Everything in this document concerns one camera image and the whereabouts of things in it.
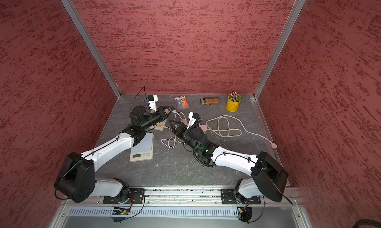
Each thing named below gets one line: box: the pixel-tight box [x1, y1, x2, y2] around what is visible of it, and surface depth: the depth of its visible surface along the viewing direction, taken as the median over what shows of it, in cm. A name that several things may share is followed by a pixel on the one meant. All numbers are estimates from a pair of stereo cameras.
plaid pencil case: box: [199, 97, 221, 106], surface depth 116 cm
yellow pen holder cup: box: [225, 91, 242, 113], surface depth 106 cm
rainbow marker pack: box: [174, 95, 190, 111], surface depth 117 cm
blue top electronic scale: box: [129, 132, 154, 163], surface depth 87 cm
